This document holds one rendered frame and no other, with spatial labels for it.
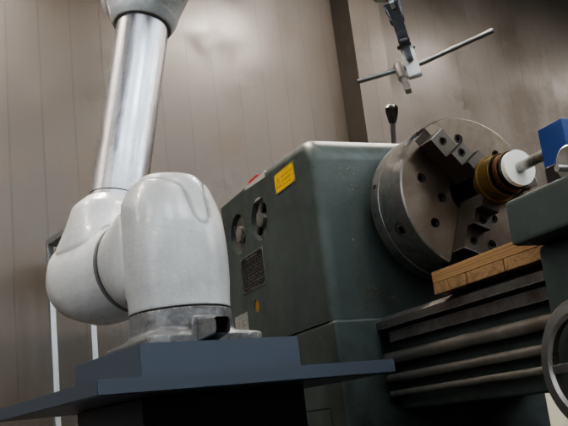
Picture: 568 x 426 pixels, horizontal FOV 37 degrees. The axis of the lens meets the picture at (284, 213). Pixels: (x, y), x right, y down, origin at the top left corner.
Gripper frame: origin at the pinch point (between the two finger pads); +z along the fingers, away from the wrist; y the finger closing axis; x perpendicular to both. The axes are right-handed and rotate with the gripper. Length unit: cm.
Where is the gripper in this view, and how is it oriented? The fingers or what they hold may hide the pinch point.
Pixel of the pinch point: (411, 62)
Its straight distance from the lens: 198.8
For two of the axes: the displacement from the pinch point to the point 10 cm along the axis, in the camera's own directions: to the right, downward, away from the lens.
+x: -9.3, 3.1, 1.9
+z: 2.9, 9.5, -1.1
